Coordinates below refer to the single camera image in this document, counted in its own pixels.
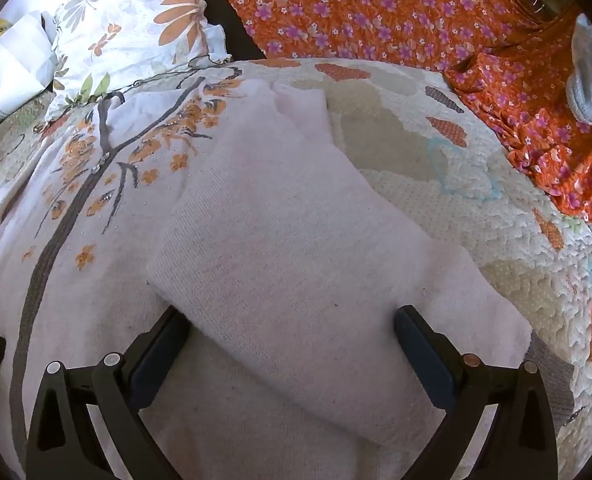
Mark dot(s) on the orange floral cloth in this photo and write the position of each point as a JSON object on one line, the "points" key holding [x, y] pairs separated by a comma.
{"points": [[375, 10]]}

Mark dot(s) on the grey white cloth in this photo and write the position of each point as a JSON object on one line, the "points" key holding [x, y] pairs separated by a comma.
{"points": [[591, 85]]}

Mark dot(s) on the white plastic bag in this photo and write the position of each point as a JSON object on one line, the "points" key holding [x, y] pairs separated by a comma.
{"points": [[11, 72]]}

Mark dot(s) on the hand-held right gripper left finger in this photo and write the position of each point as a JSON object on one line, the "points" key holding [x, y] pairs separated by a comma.
{"points": [[157, 362]]}

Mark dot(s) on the white floral knit sweater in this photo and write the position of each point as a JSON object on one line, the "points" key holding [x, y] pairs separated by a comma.
{"points": [[276, 235]]}

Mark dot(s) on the white floral pillow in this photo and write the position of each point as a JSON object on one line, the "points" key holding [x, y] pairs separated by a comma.
{"points": [[136, 20]]}

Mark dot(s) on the patchwork quilted bedspread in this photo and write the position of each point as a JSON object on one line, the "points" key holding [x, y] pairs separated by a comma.
{"points": [[480, 200]]}

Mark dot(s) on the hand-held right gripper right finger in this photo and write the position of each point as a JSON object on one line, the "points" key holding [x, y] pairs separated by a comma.
{"points": [[426, 357]]}

